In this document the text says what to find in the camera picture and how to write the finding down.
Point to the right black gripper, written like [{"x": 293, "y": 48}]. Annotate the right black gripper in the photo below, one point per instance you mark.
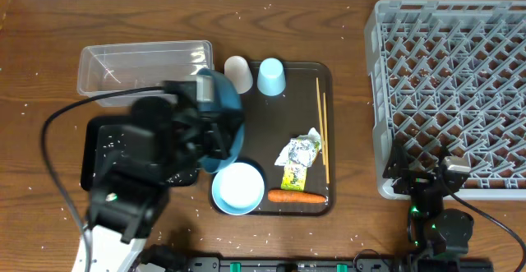
[{"x": 415, "y": 179}]

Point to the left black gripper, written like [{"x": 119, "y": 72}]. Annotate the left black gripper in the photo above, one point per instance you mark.
[{"x": 223, "y": 128}]

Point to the dark blue plate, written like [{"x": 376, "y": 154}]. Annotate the dark blue plate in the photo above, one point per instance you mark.
[{"x": 225, "y": 97}]

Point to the light blue bowl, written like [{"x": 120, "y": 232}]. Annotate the light blue bowl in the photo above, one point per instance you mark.
[{"x": 238, "y": 189}]

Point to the orange carrot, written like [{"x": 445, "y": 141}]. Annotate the orange carrot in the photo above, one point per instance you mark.
[{"x": 284, "y": 196}]

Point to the foil snack wrapper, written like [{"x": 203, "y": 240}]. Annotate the foil snack wrapper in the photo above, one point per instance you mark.
[{"x": 294, "y": 178}]

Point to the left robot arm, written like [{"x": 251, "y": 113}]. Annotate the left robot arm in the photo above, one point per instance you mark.
[{"x": 130, "y": 188}]

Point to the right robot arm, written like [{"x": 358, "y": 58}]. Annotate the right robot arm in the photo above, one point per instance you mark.
[{"x": 441, "y": 235}]

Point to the grey dishwasher rack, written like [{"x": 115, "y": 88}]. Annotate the grey dishwasher rack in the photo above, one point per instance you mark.
[{"x": 450, "y": 73}]

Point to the black waste tray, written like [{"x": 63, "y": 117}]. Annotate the black waste tray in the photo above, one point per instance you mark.
[{"x": 105, "y": 146}]

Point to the white plastic cup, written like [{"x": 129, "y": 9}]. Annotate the white plastic cup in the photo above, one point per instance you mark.
[{"x": 236, "y": 68}]

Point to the dark brown serving tray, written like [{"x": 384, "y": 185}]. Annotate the dark brown serving tray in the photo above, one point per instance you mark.
[{"x": 270, "y": 122}]

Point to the light blue plastic cup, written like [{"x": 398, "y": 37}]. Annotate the light blue plastic cup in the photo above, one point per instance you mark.
[{"x": 271, "y": 79}]

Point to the wooden chopstick right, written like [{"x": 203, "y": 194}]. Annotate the wooden chopstick right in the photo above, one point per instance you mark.
[{"x": 326, "y": 138}]

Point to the wooden chopstick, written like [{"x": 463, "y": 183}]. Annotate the wooden chopstick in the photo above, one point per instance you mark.
[
  {"x": 326, "y": 138},
  {"x": 320, "y": 118}
]

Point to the clear plastic bin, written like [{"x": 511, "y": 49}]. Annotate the clear plastic bin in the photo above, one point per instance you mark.
[{"x": 114, "y": 67}]

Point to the wooden chopstick left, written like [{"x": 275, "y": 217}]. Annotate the wooden chopstick left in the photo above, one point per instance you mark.
[{"x": 320, "y": 118}]

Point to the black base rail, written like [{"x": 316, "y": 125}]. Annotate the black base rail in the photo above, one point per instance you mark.
[{"x": 161, "y": 258}]

